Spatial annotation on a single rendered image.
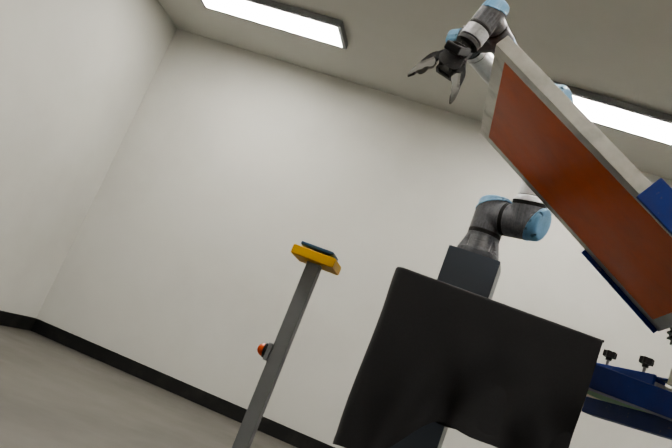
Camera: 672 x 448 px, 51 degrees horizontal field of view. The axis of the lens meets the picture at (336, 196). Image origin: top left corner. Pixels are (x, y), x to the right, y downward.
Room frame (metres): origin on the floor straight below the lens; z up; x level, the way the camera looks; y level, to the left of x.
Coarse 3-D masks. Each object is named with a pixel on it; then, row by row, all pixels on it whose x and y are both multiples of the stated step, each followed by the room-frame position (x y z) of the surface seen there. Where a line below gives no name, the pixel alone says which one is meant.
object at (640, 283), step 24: (504, 120) 1.85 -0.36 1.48; (504, 144) 1.99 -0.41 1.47; (528, 144) 1.82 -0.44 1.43; (528, 168) 1.96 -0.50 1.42; (552, 168) 1.79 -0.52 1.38; (552, 192) 1.92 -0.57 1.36; (576, 192) 1.77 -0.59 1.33; (576, 216) 1.89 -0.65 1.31; (600, 240) 1.86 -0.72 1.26; (624, 264) 1.83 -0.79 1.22; (648, 288) 1.80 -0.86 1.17; (648, 312) 1.93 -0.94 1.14
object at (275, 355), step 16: (304, 256) 1.96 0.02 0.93; (320, 256) 1.95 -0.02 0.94; (304, 272) 2.00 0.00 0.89; (336, 272) 2.02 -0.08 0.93; (304, 288) 2.00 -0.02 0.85; (304, 304) 2.00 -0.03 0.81; (288, 320) 2.00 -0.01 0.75; (288, 336) 2.00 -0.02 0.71; (272, 352) 2.00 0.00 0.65; (272, 368) 2.00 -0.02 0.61; (272, 384) 2.00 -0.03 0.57; (256, 400) 2.00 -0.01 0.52; (256, 416) 2.00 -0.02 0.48; (240, 432) 2.00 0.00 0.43
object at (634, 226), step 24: (504, 72) 1.62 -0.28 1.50; (504, 96) 1.73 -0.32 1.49; (528, 96) 1.60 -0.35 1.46; (528, 120) 1.71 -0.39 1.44; (552, 120) 1.58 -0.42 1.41; (552, 144) 1.68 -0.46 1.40; (576, 144) 1.56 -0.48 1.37; (576, 168) 1.66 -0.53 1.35; (600, 168) 1.54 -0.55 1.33; (600, 192) 1.63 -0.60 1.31; (624, 192) 1.52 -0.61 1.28; (600, 216) 1.74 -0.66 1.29; (624, 216) 1.61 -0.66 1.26; (648, 216) 1.50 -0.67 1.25; (624, 240) 1.71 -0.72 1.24; (648, 240) 1.59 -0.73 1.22; (648, 264) 1.69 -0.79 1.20
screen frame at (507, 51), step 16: (496, 48) 1.56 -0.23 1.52; (512, 48) 1.54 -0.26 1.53; (496, 64) 1.63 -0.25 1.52; (512, 64) 1.55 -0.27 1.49; (528, 64) 1.53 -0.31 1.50; (496, 80) 1.70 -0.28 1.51; (528, 80) 1.54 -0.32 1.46; (544, 80) 1.52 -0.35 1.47; (496, 96) 1.78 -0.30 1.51; (544, 96) 1.52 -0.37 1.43; (560, 96) 1.51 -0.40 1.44; (560, 112) 1.51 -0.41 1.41; (576, 112) 1.50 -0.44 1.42; (576, 128) 1.50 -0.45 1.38; (592, 128) 1.49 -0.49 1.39; (592, 144) 1.49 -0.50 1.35; (608, 144) 1.48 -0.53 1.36; (608, 160) 1.48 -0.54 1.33; (624, 160) 1.47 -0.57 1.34; (624, 176) 1.47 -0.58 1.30; (640, 176) 1.46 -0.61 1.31; (640, 192) 1.46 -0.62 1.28; (592, 256) 2.01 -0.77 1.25; (608, 272) 1.99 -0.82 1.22; (624, 288) 1.96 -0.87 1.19; (656, 320) 1.92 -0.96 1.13
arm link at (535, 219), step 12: (528, 192) 2.26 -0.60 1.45; (516, 204) 2.27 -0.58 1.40; (528, 204) 2.25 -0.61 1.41; (540, 204) 2.24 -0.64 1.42; (504, 216) 2.31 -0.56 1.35; (516, 216) 2.27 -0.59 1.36; (528, 216) 2.25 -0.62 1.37; (540, 216) 2.23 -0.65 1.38; (504, 228) 2.32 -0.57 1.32; (516, 228) 2.28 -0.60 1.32; (528, 228) 2.25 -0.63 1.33; (540, 228) 2.26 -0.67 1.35; (528, 240) 2.30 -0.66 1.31
